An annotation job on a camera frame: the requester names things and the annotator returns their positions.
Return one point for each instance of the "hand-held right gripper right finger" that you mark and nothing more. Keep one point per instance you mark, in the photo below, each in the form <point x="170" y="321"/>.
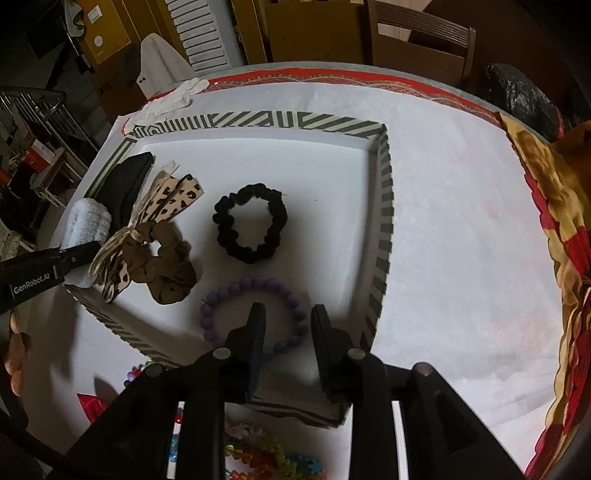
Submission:
<point x="330" y="364"/>

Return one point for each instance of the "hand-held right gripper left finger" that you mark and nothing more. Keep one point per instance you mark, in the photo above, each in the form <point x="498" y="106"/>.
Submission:
<point x="256" y="364"/>

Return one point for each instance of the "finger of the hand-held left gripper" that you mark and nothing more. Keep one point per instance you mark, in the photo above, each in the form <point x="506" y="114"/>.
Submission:
<point x="81" y="256"/>

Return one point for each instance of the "white terry headband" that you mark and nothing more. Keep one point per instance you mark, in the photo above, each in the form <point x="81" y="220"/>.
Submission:
<point x="87" y="221"/>

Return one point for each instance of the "striped cardboard box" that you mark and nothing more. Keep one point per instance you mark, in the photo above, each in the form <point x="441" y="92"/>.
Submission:
<point x="332" y="207"/>

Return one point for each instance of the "person's left hand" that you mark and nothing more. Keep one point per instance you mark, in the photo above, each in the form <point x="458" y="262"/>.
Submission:
<point x="16" y="355"/>

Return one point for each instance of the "brown scrunchie with leopard ribbon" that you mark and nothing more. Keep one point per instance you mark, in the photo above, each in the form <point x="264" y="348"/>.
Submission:
<point x="161" y="272"/>

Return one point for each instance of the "black headband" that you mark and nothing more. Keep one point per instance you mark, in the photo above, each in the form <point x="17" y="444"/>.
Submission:
<point x="124" y="184"/>

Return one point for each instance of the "red white carton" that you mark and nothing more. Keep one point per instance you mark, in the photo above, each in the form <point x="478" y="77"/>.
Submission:
<point x="37" y="154"/>

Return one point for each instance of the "red foil wrapper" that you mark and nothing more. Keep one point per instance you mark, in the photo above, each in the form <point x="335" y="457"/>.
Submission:
<point x="92" y="406"/>

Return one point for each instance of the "metal rack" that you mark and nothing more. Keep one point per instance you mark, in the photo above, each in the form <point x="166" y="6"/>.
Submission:
<point x="46" y="115"/>

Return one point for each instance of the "black scrunchie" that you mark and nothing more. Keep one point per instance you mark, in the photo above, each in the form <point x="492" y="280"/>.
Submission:
<point x="274" y="207"/>

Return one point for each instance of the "white glove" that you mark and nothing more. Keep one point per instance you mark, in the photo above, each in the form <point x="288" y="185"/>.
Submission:
<point x="180" y="94"/>

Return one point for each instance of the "white garment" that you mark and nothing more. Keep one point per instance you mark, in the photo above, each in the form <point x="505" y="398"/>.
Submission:
<point x="161" y="60"/>

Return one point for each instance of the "white louvred door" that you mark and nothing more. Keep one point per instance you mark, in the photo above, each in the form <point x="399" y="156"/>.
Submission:
<point x="198" y="32"/>

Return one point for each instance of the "yellow red floral blanket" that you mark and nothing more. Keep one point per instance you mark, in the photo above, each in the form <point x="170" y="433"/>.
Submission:
<point x="563" y="221"/>

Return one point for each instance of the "red patterned tablecloth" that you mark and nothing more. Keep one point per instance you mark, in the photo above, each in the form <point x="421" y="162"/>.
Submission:
<point x="323" y="76"/>

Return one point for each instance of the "brown wooden chair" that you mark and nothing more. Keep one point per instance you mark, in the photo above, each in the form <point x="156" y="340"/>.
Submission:
<point x="415" y="60"/>

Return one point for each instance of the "black plastic bag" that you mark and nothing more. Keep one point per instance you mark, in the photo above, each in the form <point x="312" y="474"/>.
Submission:
<point x="521" y="97"/>

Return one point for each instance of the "white wall switch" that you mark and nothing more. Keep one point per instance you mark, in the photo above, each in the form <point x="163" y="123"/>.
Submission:
<point x="95" y="13"/>

